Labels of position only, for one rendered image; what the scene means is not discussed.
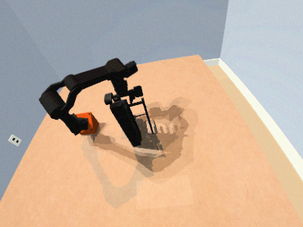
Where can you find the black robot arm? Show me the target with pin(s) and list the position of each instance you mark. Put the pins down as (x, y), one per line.
(114, 71)

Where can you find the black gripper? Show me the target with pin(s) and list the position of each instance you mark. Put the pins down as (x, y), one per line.
(122, 91)

